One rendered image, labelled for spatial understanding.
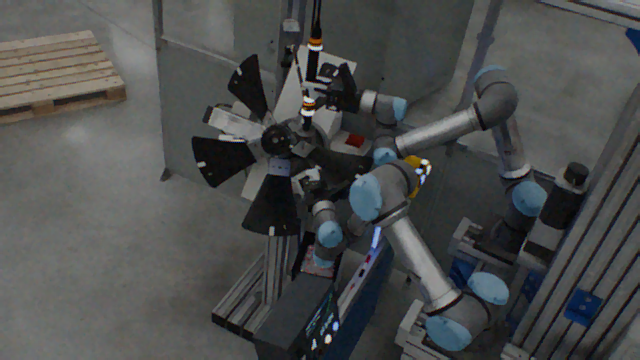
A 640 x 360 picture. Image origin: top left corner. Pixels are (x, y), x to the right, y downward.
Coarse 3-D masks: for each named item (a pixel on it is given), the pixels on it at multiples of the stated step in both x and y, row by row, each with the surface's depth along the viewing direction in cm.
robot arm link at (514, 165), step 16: (480, 80) 183; (496, 80) 177; (480, 96) 180; (496, 128) 191; (512, 128) 191; (496, 144) 197; (512, 144) 194; (512, 160) 198; (512, 176) 201; (528, 176) 202
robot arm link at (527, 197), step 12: (516, 192) 195; (528, 192) 195; (540, 192) 195; (516, 204) 194; (528, 204) 192; (540, 204) 192; (504, 216) 202; (516, 216) 196; (528, 216) 193; (516, 228) 198; (528, 228) 197
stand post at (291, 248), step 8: (304, 208) 276; (304, 216) 279; (304, 224) 282; (304, 232) 286; (288, 240) 294; (296, 240) 291; (288, 248) 298; (296, 248) 295; (288, 256) 303; (288, 264) 307; (288, 272) 309
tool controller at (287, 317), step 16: (288, 288) 156; (304, 288) 155; (320, 288) 154; (288, 304) 151; (304, 304) 150; (320, 304) 151; (336, 304) 161; (272, 320) 147; (288, 320) 146; (304, 320) 145; (320, 320) 152; (336, 320) 162; (256, 336) 143; (272, 336) 142; (288, 336) 141; (304, 336) 145; (320, 336) 154; (256, 352) 146; (272, 352) 142; (288, 352) 139; (304, 352) 143
